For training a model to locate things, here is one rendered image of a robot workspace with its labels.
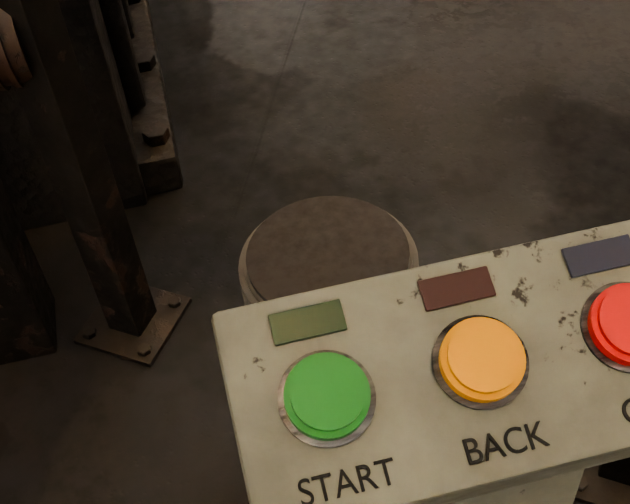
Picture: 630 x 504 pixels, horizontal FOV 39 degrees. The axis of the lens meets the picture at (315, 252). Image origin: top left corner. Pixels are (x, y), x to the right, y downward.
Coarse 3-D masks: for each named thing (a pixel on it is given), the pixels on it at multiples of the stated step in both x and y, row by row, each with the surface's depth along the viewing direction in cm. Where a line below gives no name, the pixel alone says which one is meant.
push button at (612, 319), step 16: (608, 288) 42; (624, 288) 42; (592, 304) 42; (608, 304) 42; (624, 304) 42; (592, 320) 42; (608, 320) 41; (624, 320) 41; (592, 336) 42; (608, 336) 41; (624, 336) 41; (608, 352) 41; (624, 352) 41
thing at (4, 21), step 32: (0, 32) 83; (0, 64) 85; (0, 192) 106; (0, 224) 102; (0, 256) 104; (32, 256) 116; (0, 288) 108; (32, 288) 112; (0, 320) 112; (32, 320) 113; (0, 352) 116; (32, 352) 117
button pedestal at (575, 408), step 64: (512, 256) 44; (256, 320) 42; (384, 320) 42; (448, 320) 42; (512, 320) 42; (576, 320) 43; (256, 384) 41; (384, 384) 41; (576, 384) 41; (256, 448) 40; (320, 448) 40; (384, 448) 40; (448, 448) 40; (512, 448) 40; (576, 448) 40
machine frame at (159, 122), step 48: (96, 0) 122; (144, 0) 165; (96, 48) 115; (144, 48) 154; (0, 96) 117; (96, 96) 120; (144, 96) 139; (0, 144) 123; (144, 144) 136; (48, 192) 131; (144, 192) 135
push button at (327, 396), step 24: (312, 360) 40; (336, 360) 40; (288, 384) 40; (312, 384) 40; (336, 384) 40; (360, 384) 40; (288, 408) 40; (312, 408) 40; (336, 408) 40; (360, 408) 40; (312, 432) 39; (336, 432) 39
